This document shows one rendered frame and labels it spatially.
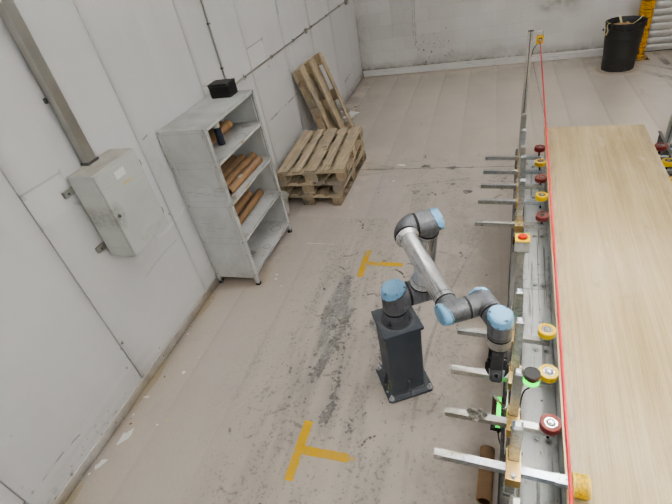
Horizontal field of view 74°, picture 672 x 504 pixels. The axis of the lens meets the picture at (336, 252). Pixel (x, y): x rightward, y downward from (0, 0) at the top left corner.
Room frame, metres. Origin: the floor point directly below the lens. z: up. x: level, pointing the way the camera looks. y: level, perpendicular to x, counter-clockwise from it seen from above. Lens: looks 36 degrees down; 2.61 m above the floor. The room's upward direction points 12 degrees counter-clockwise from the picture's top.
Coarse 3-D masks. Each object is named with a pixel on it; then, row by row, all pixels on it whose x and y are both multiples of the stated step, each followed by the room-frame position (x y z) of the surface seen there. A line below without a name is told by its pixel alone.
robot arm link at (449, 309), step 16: (400, 224) 1.73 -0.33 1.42; (416, 224) 1.73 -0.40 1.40; (400, 240) 1.67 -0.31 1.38; (416, 240) 1.62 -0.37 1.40; (416, 256) 1.52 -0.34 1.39; (432, 272) 1.40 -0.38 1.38; (432, 288) 1.32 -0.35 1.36; (448, 288) 1.30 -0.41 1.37; (448, 304) 1.21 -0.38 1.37; (464, 304) 1.20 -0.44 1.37; (448, 320) 1.16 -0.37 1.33; (464, 320) 1.17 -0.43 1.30
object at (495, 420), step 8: (448, 408) 1.10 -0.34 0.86; (456, 408) 1.09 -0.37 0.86; (448, 416) 1.08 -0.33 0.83; (456, 416) 1.06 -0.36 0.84; (464, 416) 1.05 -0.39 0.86; (488, 416) 1.02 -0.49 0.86; (496, 416) 1.02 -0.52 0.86; (496, 424) 0.99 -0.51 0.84; (504, 424) 0.98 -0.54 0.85; (528, 424) 0.96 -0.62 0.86; (536, 424) 0.95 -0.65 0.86; (536, 432) 0.93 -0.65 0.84
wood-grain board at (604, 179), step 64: (576, 128) 3.36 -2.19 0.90; (640, 128) 3.14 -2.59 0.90; (576, 192) 2.44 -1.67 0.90; (640, 192) 2.30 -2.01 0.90; (576, 256) 1.83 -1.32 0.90; (640, 256) 1.73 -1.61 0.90; (576, 320) 1.39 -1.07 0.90; (640, 320) 1.31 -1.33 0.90; (576, 384) 1.06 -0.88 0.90; (640, 384) 1.00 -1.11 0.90; (576, 448) 0.81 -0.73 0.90; (640, 448) 0.76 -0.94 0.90
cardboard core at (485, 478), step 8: (480, 448) 1.32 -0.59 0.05; (488, 448) 1.29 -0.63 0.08; (480, 456) 1.27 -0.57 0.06; (488, 456) 1.25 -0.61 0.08; (480, 472) 1.18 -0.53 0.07; (488, 472) 1.16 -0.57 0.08; (480, 480) 1.13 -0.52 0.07; (488, 480) 1.12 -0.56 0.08; (480, 488) 1.09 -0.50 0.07; (488, 488) 1.08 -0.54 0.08; (480, 496) 1.05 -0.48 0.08; (488, 496) 1.05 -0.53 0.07
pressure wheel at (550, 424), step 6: (546, 414) 0.96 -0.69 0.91; (552, 414) 0.95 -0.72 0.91; (540, 420) 0.94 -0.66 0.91; (546, 420) 0.93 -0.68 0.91; (552, 420) 0.93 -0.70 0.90; (558, 420) 0.92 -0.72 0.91; (540, 426) 0.92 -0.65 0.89; (546, 426) 0.91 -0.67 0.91; (552, 426) 0.90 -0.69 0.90; (558, 426) 0.90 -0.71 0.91; (546, 432) 0.89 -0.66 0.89; (552, 432) 0.88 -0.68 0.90; (558, 432) 0.88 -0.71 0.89
